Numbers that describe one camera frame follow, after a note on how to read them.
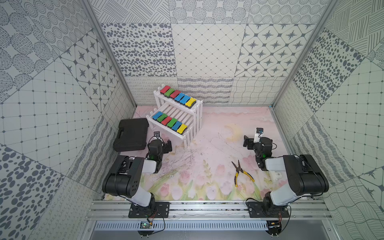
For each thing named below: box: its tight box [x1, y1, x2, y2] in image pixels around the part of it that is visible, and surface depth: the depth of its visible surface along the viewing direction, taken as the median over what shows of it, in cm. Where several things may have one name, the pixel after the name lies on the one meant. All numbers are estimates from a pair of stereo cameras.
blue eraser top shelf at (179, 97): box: [174, 93, 185, 102], surface depth 86 cm
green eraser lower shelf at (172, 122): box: [167, 118, 178, 128], surface depth 93 cm
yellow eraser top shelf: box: [185, 97, 197, 108], surface depth 84 cm
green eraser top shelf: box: [164, 88, 175, 98], surface depth 89 cm
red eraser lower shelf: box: [161, 116, 172, 126], surface depth 94 cm
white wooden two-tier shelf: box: [146, 84, 204, 149], surface depth 92 cm
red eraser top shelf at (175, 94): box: [170, 90, 181, 99], surface depth 88 cm
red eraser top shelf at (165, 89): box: [160, 85, 171, 94], surface depth 91 cm
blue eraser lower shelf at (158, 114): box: [152, 111, 164, 121], surface depth 97 cm
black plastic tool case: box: [113, 118, 149, 152], surface depth 100 cm
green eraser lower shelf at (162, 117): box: [157, 113, 168, 123], surface depth 95 cm
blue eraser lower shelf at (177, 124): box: [172, 121, 182, 131], surface depth 92 cm
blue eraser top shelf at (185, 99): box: [179, 95, 191, 104], surface depth 85 cm
